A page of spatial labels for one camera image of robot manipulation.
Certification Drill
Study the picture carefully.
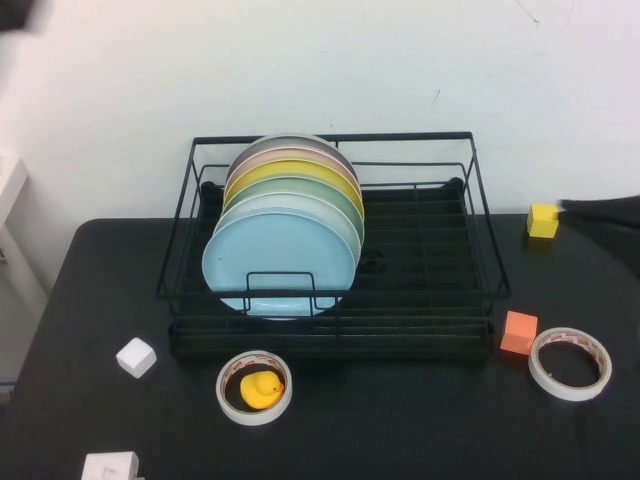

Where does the light blue plate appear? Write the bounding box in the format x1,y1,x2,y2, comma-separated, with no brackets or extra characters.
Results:
201,209,357,321

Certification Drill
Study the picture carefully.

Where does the green plate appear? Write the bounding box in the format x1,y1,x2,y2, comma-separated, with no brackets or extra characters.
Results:
222,174,365,241

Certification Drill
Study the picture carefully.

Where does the yellow plate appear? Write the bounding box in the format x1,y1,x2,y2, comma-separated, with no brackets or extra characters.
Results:
223,158,364,216

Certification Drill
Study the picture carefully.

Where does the pink plate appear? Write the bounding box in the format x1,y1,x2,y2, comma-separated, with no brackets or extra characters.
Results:
224,147,361,196

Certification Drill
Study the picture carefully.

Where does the grey plate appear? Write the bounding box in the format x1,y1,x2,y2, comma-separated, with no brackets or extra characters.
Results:
227,133,359,184

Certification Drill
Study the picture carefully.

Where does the black drip tray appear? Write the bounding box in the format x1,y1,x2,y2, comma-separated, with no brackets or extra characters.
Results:
169,178,494,363

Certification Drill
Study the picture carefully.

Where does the yellow rubber duck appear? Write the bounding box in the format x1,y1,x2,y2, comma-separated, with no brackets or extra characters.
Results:
239,370,285,410

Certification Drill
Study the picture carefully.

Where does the white tape roll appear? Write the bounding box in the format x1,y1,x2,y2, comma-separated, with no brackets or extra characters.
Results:
215,349,294,427
527,327,613,402

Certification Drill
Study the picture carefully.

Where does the white foam cube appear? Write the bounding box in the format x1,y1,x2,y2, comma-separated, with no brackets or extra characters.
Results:
115,337,158,380

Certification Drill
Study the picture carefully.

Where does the orange foam cube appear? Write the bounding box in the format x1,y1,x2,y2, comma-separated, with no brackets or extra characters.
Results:
500,310,540,357

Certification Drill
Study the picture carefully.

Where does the yellow foam cube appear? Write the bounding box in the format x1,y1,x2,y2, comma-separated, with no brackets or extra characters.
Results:
526,203,560,239

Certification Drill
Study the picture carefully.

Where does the white power adapter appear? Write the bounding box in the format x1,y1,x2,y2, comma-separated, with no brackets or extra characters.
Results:
81,451,141,480

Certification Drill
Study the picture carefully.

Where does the white cabinet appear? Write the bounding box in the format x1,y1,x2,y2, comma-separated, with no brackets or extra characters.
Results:
0,155,51,396

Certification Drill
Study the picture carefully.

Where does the black wire dish rack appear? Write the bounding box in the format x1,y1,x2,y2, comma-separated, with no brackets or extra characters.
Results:
154,131,512,362

